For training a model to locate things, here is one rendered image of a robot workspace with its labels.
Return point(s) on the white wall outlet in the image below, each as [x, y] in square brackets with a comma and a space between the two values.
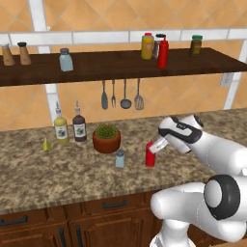
[226, 79]

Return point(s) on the potted plant in terracotta pot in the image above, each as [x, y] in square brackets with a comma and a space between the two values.
[106, 141]

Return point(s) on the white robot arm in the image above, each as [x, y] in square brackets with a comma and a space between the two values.
[218, 154]

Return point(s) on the dark vinegar bottle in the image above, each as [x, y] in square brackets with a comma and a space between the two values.
[79, 128]

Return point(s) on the small yellow-green pear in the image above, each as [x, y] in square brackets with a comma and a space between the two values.
[47, 146]

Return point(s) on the brown wooden cabinet door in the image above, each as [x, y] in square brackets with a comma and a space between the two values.
[29, 238]
[112, 231]

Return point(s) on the hanging grey spoon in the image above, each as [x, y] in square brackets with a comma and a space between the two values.
[104, 99]

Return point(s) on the wooden shaker with black cap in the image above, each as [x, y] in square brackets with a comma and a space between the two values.
[24, 55]

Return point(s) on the grey bottle with black cap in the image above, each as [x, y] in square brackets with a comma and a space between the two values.
[156, 48]

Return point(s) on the brown wooden drawer front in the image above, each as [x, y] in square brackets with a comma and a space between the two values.
[93, 204]
[35, 214]

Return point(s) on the hanging grey fork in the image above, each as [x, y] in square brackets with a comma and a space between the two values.
[113, 96]

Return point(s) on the hanging grey slotted spatula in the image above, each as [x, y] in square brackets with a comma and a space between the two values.
[139, 101]

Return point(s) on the yellow oil bottle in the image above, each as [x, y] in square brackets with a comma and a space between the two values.
[61, 130]

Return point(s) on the dark jar with green lid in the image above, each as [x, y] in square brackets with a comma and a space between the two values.
[195, 47]

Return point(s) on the glass shaker with grey lid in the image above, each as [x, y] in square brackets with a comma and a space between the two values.
[120, 159]
[66, 61]

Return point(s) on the yellow mustard bottle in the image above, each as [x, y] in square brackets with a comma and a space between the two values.
[147, 47]

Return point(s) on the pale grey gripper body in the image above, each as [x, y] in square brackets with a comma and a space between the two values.
[159, 145]

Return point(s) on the wooden shaker with grey cap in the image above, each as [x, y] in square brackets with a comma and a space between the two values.
[7, 56]

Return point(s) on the dark wooden shelf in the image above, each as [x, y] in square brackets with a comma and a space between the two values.
[106, 66]

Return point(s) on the hanging grey ladle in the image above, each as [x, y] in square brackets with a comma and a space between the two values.
[125, 103]

